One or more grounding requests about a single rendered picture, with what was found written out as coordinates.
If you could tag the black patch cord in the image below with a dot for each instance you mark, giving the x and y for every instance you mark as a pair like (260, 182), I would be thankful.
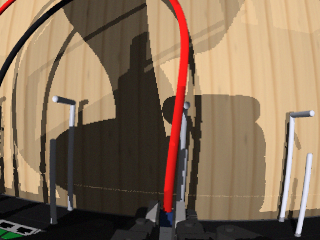
(26, 36)

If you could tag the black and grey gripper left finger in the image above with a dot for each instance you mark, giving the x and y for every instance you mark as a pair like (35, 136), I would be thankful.
(146, 226)

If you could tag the red cable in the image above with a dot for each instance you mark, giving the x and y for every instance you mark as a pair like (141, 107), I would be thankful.
(178, 109)

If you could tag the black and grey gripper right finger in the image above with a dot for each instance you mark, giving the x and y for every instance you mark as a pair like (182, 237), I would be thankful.
(189, 224)

